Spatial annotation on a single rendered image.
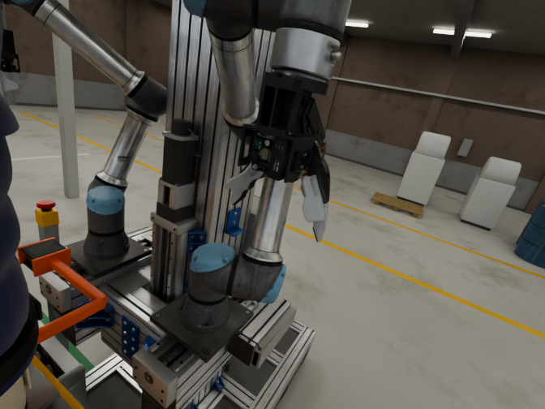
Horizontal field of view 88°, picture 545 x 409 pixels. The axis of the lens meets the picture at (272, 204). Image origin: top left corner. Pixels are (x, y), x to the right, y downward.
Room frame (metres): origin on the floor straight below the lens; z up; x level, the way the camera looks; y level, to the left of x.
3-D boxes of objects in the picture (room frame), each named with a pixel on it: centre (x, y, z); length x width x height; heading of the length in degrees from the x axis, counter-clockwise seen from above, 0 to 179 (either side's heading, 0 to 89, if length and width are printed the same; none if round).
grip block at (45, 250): (0.61, 0.57, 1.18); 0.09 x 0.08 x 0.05; 155
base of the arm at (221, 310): (0.67, 0.13, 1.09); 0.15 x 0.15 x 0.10
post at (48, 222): (1.13, 1.02, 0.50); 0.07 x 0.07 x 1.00; 63
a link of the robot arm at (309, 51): (0.37, 0.00, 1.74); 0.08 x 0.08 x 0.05
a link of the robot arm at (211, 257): (0.67, 0.13, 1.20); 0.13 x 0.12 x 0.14; 90
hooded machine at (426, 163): (6.70, -3.28, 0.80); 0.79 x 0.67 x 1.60; 155
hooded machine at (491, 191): (5.89, -4.36, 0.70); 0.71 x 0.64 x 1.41; 155
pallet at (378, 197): (5.83, -2.62, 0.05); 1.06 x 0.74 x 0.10; 64
